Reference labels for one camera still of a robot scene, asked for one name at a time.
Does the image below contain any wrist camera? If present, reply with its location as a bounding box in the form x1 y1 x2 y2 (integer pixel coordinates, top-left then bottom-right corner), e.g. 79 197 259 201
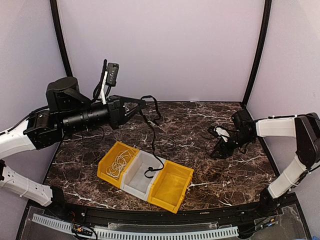
207 125 230 142
92 59 119 105

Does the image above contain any white translucent plastic bin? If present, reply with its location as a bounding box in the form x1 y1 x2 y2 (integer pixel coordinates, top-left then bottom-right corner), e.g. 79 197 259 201
120 150 162 202

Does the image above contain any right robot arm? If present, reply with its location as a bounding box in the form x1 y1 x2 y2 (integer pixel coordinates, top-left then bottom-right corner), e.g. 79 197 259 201
207 110 320 217

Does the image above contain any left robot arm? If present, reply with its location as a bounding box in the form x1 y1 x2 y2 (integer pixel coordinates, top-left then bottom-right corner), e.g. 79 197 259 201
0 77 146 218

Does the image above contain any black cable tangle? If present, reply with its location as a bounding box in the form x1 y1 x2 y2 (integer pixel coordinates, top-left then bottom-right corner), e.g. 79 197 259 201
139 94 166 179

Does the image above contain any white cable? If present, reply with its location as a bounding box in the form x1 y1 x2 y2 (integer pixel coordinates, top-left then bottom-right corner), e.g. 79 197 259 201
103 148 137 180

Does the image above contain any right black frame post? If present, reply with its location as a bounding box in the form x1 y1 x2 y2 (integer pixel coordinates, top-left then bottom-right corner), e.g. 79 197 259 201
241 0 272 109

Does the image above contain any white slotted cable duct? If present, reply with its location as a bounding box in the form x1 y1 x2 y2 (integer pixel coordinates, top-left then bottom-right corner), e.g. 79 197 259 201
31 214 239 240

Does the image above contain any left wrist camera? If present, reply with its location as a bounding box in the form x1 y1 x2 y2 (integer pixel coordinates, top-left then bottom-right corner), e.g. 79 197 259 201
92 59 119 105

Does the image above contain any left black frame post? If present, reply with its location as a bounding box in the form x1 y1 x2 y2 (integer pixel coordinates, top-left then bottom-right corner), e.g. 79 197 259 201
49 0 73 77

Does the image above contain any right yellow plastic bin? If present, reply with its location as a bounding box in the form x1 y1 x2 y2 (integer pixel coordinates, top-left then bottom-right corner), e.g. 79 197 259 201
147 160 194 214

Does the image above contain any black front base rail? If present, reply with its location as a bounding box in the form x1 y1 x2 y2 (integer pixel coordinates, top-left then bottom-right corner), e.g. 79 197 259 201
17 194 312 240

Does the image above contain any black frame post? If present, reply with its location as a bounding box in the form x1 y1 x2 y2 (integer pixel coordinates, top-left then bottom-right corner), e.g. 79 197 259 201
49 0 73 77
241 0 272 109

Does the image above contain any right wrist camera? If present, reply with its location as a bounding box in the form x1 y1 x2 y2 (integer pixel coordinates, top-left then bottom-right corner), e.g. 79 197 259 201
207 125 230 142

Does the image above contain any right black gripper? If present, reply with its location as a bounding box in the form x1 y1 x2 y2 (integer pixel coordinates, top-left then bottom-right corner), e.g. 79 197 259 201
210 130 255 159

